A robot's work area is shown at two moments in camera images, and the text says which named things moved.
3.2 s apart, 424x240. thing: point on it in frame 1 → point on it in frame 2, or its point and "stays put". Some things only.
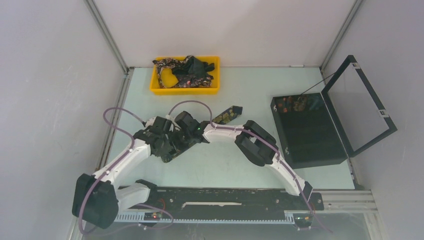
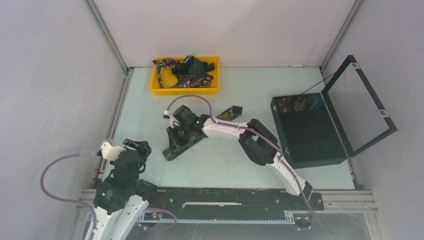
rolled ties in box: x=290 y=104 stays put
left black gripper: x=166 y=149 → x=143 y=146
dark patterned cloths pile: x=184 y=80 stays put
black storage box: x=308 y=132 stays put
